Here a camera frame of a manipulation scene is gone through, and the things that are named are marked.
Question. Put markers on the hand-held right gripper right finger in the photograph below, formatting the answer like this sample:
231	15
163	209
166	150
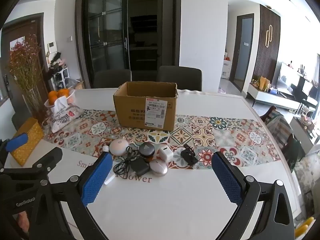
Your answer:
227	180

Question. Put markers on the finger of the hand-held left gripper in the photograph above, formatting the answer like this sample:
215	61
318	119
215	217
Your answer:
51	158
16	141

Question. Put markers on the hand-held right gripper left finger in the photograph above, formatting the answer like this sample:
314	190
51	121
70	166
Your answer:
96	178

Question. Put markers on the black power adapter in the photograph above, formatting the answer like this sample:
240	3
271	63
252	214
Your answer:
139	167

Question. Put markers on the black round jar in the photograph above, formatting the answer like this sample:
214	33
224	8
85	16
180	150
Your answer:
147	148

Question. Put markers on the white charger plug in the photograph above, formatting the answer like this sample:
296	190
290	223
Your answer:
165	153

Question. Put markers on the brown cardboard box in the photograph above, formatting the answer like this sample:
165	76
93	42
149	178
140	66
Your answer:
132	110

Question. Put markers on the yellow woven box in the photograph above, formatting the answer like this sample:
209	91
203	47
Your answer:
26	142

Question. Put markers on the floral tissue cover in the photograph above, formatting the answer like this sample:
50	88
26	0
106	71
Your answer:
67	118

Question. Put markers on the patterned tile table runner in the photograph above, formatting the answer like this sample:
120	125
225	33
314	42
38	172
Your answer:
225	135

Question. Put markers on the black metal clip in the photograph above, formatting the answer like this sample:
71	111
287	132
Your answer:
188	156

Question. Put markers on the black door lock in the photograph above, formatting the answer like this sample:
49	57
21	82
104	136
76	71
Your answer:
7	86

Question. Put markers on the orange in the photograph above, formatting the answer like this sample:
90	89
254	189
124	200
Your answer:
52	97
63	93

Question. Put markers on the white fruit basket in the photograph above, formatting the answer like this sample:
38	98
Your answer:
71	95

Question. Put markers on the wooden chair with striped cushion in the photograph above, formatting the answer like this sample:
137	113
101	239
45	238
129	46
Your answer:
277	125

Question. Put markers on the clear plastic bag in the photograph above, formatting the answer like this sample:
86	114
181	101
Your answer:
70	83

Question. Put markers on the small floor cardboard box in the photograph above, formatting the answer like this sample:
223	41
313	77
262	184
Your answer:
79	85

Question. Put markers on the white shoe rack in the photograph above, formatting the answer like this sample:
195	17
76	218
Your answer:
60	76

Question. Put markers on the brown entry door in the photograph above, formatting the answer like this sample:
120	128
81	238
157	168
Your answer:
5	62

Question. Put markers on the yellow oblong item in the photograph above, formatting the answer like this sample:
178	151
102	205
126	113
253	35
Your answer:
309	221
301	230

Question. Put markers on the pile of slippers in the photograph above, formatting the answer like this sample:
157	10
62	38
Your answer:
56	60

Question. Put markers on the white low cabinet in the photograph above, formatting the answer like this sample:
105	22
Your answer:
265	95

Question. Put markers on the red and white door poster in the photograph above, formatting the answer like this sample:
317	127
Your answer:
15	42

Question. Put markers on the dark dining chair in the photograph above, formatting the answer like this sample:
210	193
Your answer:
112	78
178	77

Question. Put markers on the yellow paper bag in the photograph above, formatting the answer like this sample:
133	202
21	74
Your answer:
264	83

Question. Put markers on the television screen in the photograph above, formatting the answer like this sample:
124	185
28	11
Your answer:
287	76

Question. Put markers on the grey interior door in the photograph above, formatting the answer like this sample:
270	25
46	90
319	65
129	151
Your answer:
241	50

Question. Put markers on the dark framed glass door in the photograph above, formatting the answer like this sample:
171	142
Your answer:
105	30

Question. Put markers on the white wall intercom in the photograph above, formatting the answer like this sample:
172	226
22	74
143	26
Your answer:
52	46

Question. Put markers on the gold wall ornament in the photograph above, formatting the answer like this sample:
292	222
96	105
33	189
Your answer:
268	36

